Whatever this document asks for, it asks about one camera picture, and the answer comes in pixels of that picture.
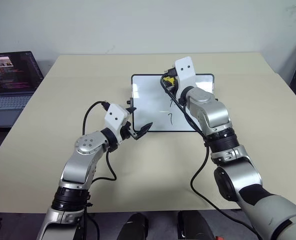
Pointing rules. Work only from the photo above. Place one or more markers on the open grey laptop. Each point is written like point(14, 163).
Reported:
point(10, 82)

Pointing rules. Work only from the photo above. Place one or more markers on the wide dark rounded shape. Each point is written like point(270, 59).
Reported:
point(195, 226)

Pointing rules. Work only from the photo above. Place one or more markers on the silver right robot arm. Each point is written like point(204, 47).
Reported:
point(238, 172)

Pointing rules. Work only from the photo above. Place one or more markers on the narrow dark rounded shape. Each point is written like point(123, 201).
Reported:
point(135, 226)

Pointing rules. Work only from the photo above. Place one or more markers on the small black whiteboard knob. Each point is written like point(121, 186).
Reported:
point(130, 102)

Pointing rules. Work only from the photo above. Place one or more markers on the small black-framed whiteboard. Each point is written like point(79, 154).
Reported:
point(150, 105)

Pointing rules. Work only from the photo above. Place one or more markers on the yellow whiteboard eraser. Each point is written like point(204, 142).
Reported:
point(169, 80)

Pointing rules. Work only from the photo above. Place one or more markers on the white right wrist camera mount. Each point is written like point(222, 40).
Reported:
point(185, 72)

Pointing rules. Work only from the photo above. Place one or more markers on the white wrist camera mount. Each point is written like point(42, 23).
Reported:
point(185, 72)
point(114, 117)

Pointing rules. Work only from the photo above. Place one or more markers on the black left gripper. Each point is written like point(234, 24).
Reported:
point(127, 131)

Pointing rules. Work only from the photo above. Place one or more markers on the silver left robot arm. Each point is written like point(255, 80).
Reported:
point(73, 170)

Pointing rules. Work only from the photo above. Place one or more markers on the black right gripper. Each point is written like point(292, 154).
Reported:
point(172, 71)

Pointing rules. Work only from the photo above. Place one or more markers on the small red object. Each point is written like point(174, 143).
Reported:
point(217, 238)

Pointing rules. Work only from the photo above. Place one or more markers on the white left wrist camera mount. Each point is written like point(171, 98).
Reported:
point(114, 117)

